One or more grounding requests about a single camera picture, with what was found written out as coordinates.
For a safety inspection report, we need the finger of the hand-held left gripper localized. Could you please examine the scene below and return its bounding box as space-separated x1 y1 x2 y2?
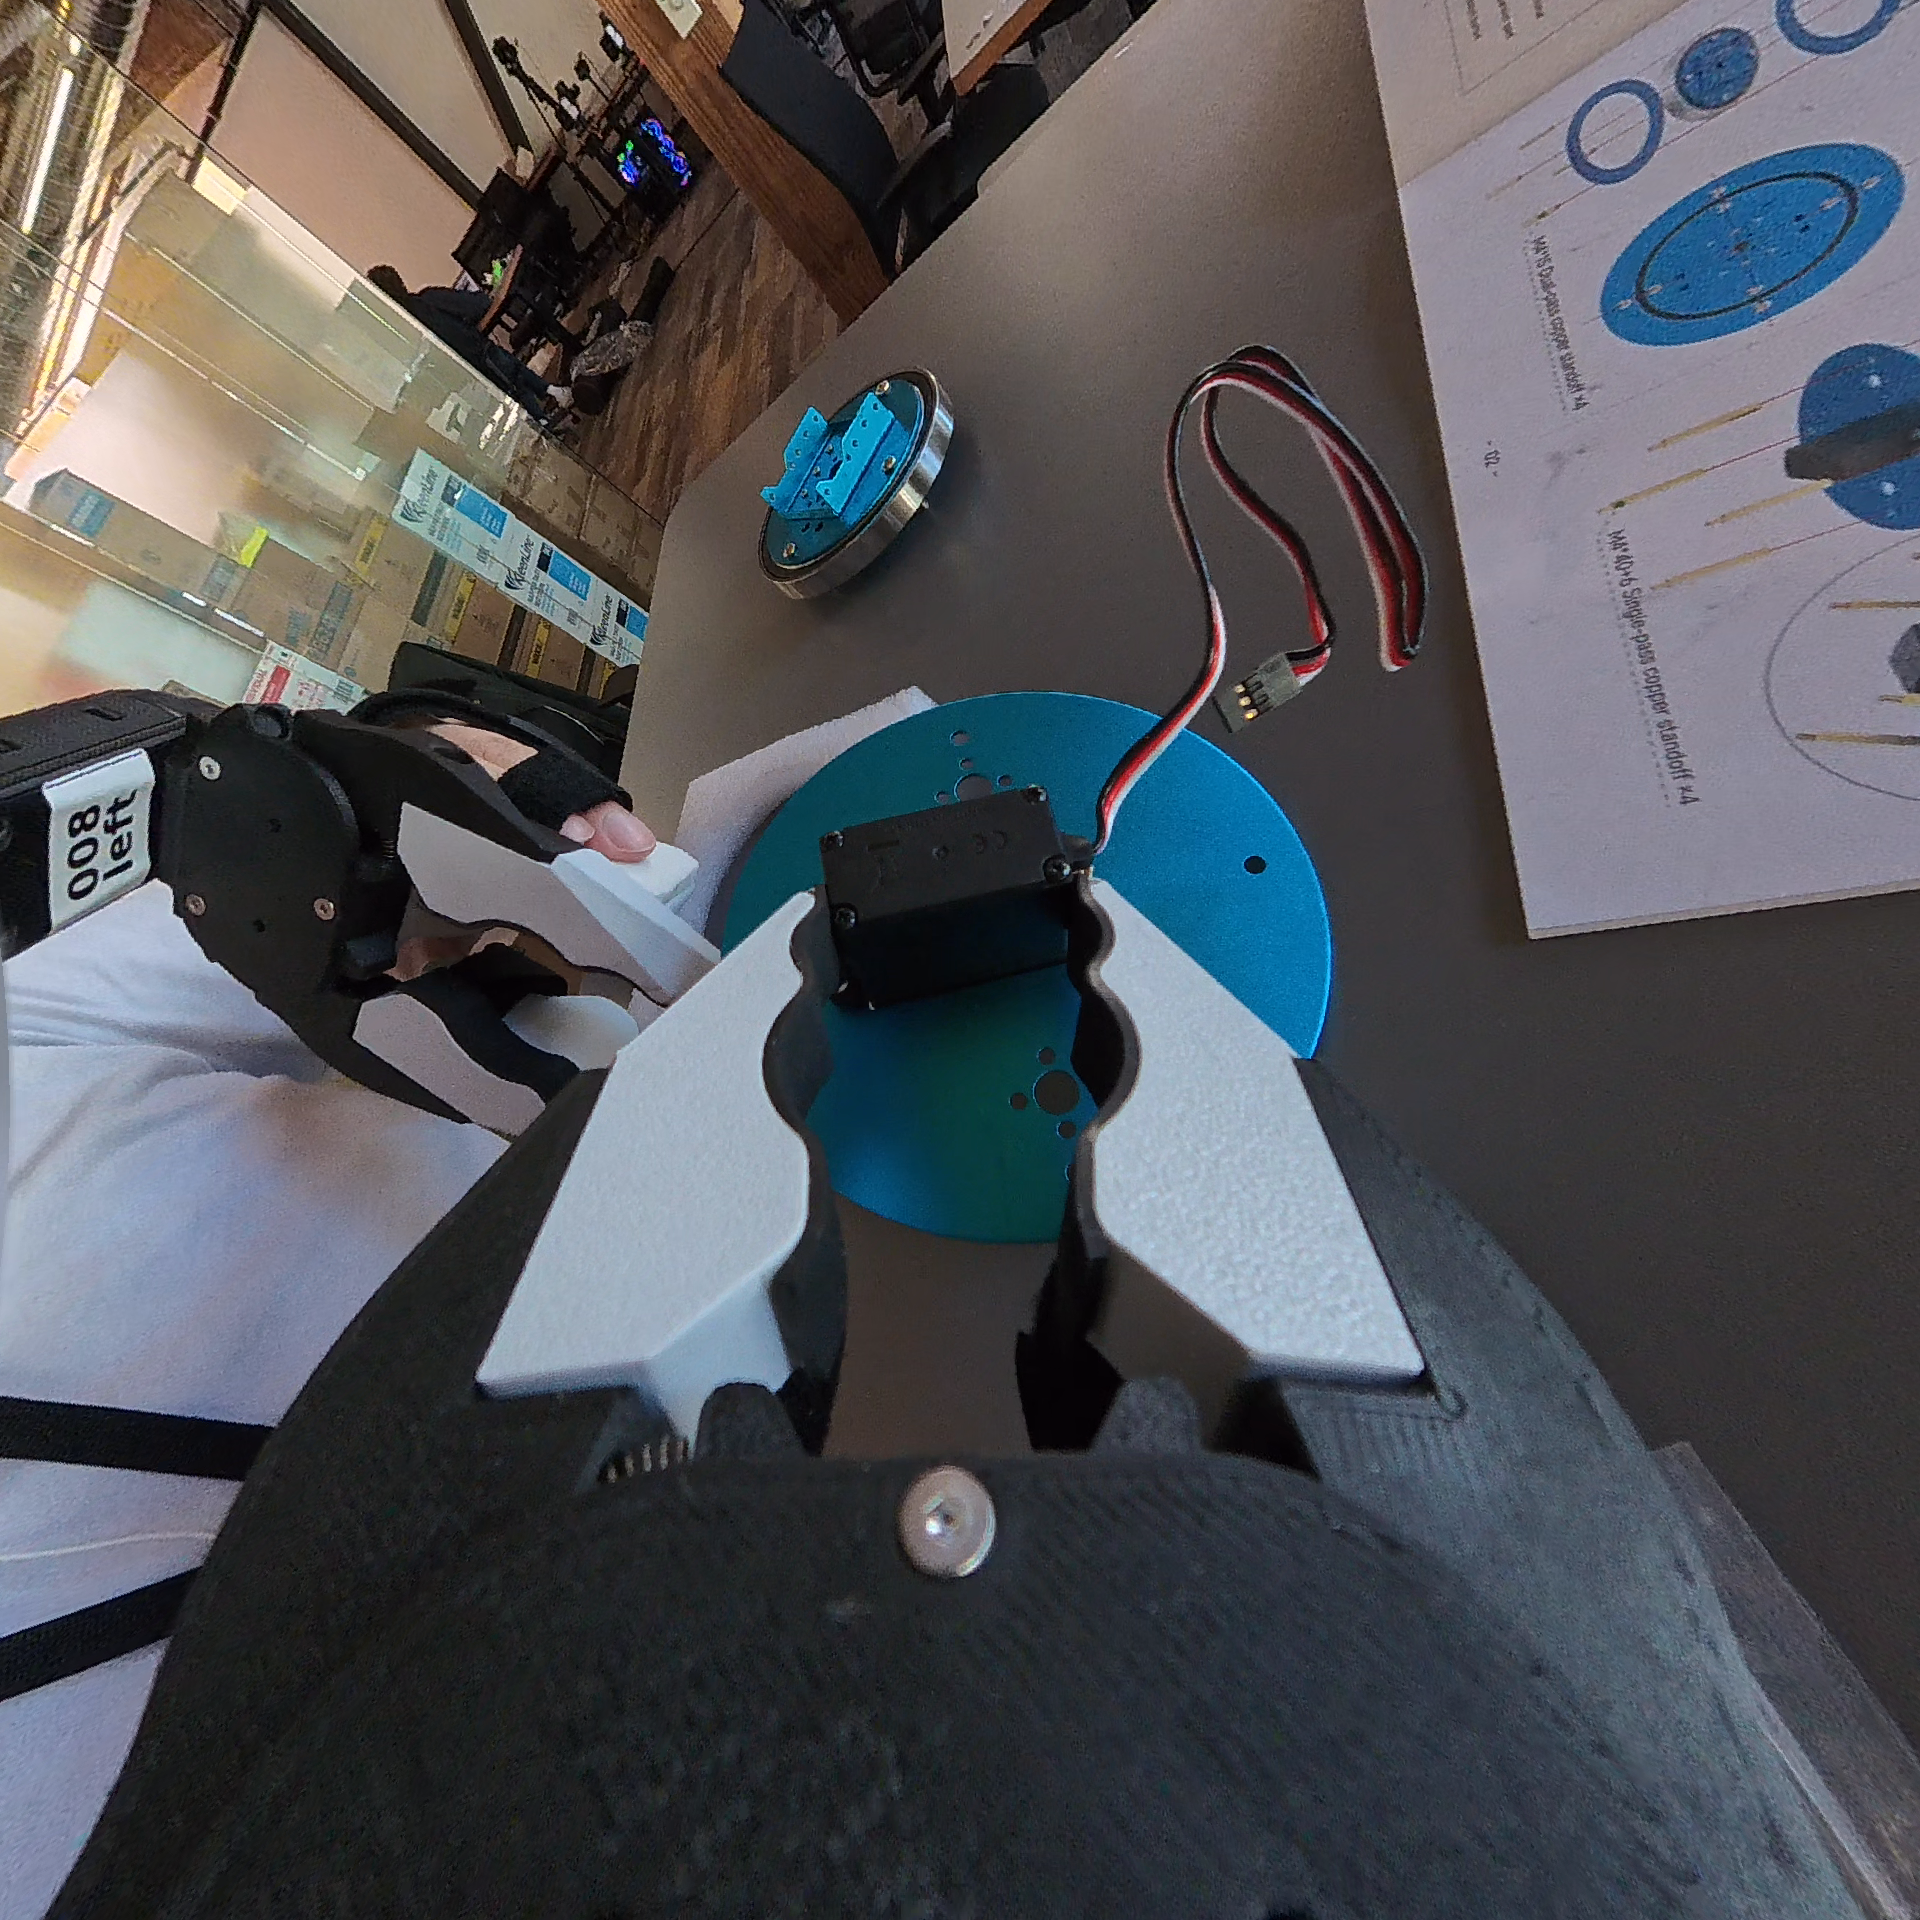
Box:
348 967 669 1137
397 806 724 1011

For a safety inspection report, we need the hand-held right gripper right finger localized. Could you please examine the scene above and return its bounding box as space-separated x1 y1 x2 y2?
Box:
1018 873 1432 1454

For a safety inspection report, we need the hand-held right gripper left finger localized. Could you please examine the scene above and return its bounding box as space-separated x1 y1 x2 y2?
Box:
478 885 848 1455

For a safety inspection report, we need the white foam piece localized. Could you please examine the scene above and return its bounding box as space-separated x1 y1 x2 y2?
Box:
678 682 940 921

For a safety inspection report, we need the blue round metal plate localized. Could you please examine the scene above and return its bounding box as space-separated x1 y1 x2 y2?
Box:
721 690 1334 1243

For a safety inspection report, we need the black servo motor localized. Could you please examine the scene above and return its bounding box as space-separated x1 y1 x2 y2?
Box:
817 779 1105 1015

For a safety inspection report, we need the wooden desk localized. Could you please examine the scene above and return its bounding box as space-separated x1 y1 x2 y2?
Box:
598 0 970 324

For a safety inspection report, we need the person's left hand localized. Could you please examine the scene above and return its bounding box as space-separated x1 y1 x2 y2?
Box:
402 717 659 868

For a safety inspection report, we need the person's white clothing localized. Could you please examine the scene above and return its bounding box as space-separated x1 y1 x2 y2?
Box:
0 885 617 1920

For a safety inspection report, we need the silver round bearing turntable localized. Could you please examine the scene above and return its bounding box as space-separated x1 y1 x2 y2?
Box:
754 369 957 605

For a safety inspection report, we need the white assembly instruction manual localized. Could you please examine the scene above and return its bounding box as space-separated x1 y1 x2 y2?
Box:
1362 0 1920 942

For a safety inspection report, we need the black office chair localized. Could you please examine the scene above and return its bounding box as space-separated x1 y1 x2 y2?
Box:
717 0 1051 278

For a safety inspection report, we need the red white black servo cable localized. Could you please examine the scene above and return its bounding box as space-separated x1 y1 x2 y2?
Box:
1088 346 1432 873

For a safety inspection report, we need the blue metal bracket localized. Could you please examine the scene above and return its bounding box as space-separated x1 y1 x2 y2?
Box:
756 403 912 519

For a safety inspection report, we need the black strap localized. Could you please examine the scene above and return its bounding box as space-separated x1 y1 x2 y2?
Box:
0 1395 274 1484
0 1611 202 1707

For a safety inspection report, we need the black camera equipment rack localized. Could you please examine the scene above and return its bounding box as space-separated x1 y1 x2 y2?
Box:
491 27 635 203

